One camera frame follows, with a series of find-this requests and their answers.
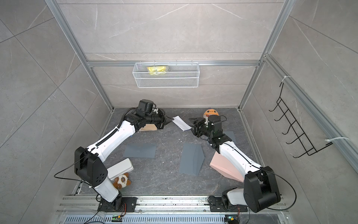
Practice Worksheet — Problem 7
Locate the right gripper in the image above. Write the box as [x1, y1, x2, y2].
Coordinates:
[189, 118, 213, 140]

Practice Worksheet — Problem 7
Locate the cream letter paper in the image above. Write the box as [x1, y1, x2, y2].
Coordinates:
[140, 124, 157, 131]

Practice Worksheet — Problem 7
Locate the grey envelope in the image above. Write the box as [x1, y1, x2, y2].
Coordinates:
[223, 131, 237, 144]
[179, 143, 205, 176]
[124, 143, 157, 158]

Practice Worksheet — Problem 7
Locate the pink envelope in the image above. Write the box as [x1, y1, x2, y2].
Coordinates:
[210, 152, 244, 183]

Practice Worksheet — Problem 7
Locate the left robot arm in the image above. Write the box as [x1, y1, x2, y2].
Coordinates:
[69, 99, 173, 203]

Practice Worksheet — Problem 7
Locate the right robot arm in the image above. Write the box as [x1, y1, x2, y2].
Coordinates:
[189, 115, 281, 213]

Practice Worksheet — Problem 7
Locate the orange shark plush toy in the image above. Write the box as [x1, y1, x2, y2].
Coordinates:
[203, 109, 219, 118]

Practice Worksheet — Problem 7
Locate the yellow packet in basket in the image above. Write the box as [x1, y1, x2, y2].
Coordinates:
[147, 65, 169, 76]

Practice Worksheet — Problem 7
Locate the white rectangular box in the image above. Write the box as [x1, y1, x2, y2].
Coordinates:
[107, 158, 134, 181]

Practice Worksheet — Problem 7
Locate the brown panda plush toy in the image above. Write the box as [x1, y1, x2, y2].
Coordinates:
[113, 173, 131, 189]

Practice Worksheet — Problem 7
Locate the white wire mesh basket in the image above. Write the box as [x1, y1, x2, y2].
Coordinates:
[132, 62, 200, 88]

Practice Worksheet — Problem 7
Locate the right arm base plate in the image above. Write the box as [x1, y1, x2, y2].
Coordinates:
[207, 196, 248, 212]

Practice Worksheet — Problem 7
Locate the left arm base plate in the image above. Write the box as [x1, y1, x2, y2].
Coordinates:
[97, 197, 138, 212]

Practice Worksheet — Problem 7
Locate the black wire hook rack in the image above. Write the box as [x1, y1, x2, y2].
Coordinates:
[269, 83, 333, 159]

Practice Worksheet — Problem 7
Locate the aluminium rail base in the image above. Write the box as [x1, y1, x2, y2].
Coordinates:
[50, 195, 293, 224]

